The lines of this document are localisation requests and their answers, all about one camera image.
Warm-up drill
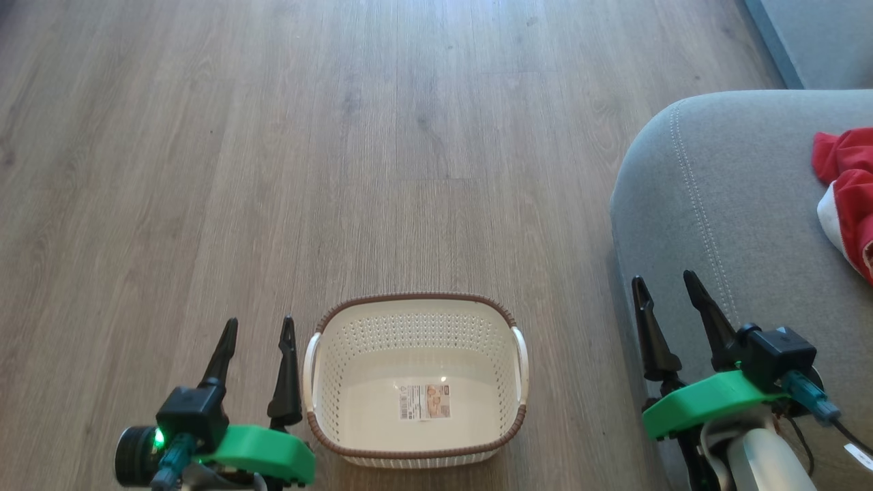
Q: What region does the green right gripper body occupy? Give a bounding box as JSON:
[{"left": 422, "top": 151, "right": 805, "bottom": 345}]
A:
[{"left": 642, "top": 370, "right": 792, "bottom": 441}]

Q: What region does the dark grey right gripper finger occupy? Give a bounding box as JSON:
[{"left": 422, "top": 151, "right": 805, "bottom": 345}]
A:
[
  {"left": 683, "top": 270, "right": 744, "bottom": 373},
  {"left": 631, "top": 276, "right": 683, "bottom": 383}
]

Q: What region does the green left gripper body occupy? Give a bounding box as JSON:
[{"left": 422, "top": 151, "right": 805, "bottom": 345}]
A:
[{"left": 198, "top": 424, "right": 316, "bottom": 486}]

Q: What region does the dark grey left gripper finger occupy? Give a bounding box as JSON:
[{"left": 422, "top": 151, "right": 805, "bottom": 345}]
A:
[
  {"left": 267, "top": 315, "right": 303, "bottom": 430},
  {"left": 200, "top": 318, "right": 239, "bottom": 389}
]

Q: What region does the red and white garment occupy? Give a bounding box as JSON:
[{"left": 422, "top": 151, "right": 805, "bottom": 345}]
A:
[{"left": 812, "top": 127, "right": 873, "bottom": 286}]

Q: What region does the grey fabric sofa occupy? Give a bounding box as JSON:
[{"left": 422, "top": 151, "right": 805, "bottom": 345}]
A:
[{"left": 609, "top": 89, "right": 873, "bottom": 491}]

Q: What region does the blue-grey sofa section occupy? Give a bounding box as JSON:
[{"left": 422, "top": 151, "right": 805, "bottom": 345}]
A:
[{"left": 743, "top": 0, "right": 873, "bottom": 90}]

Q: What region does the white product label sticker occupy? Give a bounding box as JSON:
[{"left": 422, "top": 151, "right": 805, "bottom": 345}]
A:
[{"left": 399, "top": 384, "right": 452, "bottom": 421}]

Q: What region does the cream plastic laundry basket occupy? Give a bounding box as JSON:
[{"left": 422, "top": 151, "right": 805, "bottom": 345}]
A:
[{"left": 302, "top": 292, "right": 530, "bottom": 470}]

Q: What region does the black right arm cable with tag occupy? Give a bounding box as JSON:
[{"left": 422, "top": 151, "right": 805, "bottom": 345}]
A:
[{"left": 784, "top": 416, "right": 873, "bottom": 478}]

